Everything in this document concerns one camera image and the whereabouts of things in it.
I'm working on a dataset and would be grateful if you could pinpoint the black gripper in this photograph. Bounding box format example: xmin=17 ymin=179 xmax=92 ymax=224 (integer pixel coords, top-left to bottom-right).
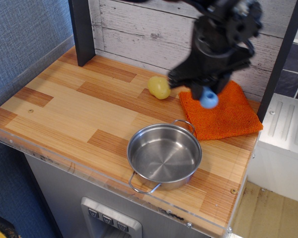
xmin=168 ymin=37 xmax=254 ymax=100

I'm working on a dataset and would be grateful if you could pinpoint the stainless steel pot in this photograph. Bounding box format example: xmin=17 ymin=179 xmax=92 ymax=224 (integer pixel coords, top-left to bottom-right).
xmin=127 ymin=119 xmax=203 ymax=194

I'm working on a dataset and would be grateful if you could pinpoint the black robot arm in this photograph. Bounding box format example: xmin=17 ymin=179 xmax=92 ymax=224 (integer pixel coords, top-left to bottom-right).
xmin=168 ymin=0 xmax=263 ymax=100

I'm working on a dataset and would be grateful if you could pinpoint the orange knitted cloth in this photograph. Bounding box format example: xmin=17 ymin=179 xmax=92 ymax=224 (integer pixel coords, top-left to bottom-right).
xmin=179 ymin=81 xmax=263 ymax=141

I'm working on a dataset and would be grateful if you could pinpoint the yellow toy potato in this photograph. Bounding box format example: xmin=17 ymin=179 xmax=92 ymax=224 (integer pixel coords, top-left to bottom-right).
xmin=148 ymin=76 xmax=171 ymax=100

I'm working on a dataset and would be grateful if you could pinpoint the silver dispenser button panel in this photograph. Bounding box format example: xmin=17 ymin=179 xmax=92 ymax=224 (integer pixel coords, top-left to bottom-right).
xmin=81 ymin=197 xmax=143 ymax=238

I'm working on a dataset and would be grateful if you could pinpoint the dark right shelf post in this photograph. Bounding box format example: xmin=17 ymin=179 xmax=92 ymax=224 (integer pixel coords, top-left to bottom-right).
xmin=257 ymin=0 xmax=298 ymax=122

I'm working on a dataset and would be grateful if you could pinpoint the dark shelf post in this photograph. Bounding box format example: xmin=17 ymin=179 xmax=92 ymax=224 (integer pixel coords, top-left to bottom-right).
xmin=68 ymin=0 xmax=95 ymax=66
xmin=257 ymin=0 xmax=298 ymax=122

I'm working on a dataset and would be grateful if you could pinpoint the dark left shelf post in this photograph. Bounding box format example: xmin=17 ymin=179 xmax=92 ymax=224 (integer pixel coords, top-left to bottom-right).
xmin=68 ymin=0 xmax=95 ymax=66

